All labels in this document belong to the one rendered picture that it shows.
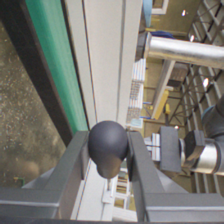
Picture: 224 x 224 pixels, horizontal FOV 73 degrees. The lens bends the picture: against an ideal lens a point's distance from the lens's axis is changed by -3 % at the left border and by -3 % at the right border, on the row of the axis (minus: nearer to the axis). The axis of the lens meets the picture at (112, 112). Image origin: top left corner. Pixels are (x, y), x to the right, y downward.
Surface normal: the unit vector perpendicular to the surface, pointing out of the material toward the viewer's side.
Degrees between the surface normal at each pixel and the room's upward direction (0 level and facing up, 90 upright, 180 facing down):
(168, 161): 90
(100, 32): 90
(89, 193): 90
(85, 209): 90
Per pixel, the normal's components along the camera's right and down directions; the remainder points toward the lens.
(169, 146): 0.01, -0.61
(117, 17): -0.17, 0.78
